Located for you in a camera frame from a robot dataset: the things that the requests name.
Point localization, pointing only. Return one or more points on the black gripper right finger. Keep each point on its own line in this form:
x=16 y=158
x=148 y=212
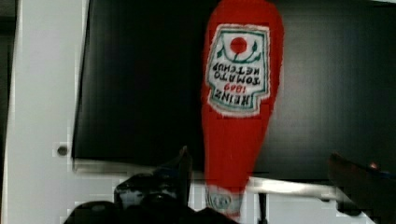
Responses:
x=369 y=189

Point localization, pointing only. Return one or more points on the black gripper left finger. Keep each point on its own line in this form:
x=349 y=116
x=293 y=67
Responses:
x=172 y=179

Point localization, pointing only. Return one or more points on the red plush ketchup bottle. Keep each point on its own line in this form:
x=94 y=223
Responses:
x=242 y=59

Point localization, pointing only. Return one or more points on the silver black toaster oven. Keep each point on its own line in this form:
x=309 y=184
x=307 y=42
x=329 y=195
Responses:
x=139 y=98

